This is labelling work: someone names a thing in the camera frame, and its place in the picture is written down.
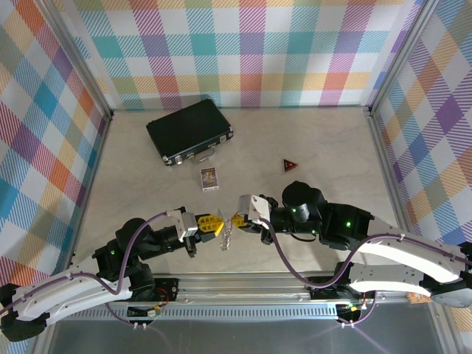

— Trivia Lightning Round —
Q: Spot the clear plastic bag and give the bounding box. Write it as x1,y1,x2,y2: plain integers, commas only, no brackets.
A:
219,217,235,252

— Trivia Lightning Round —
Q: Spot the small purple card box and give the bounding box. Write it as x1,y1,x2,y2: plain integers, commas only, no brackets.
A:
199,167,220,192

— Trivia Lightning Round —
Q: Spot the black case with metal trim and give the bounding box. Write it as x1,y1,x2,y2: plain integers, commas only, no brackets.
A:
145,99,235,167

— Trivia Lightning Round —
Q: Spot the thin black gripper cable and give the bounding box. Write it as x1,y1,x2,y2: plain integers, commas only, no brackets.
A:
285,230,320,243

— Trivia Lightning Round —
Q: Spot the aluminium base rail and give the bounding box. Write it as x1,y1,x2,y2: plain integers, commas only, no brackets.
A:
47,272,440,322

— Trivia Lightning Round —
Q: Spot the aluminium frame rail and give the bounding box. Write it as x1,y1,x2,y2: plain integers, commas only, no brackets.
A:
364,105,406,226
66,112,114,268

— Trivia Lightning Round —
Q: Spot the aluminium frame post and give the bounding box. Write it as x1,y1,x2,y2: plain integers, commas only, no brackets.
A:
367,0,436,115
43,0,114,119

